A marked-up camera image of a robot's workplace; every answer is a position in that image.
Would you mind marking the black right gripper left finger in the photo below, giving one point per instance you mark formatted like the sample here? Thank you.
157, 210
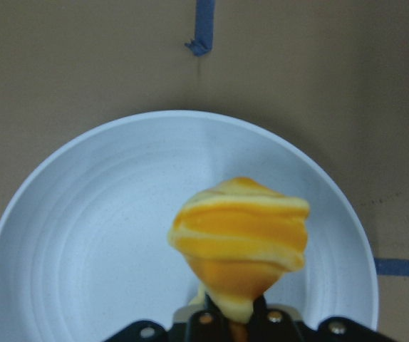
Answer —
207, 324

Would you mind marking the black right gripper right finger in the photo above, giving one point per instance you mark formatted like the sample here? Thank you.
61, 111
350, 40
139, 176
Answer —
270, 324

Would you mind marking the striped orange bread roll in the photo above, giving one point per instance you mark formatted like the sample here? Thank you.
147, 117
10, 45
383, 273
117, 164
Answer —
240, 238

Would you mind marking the blue plate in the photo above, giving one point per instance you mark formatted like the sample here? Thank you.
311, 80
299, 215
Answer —
83, 242

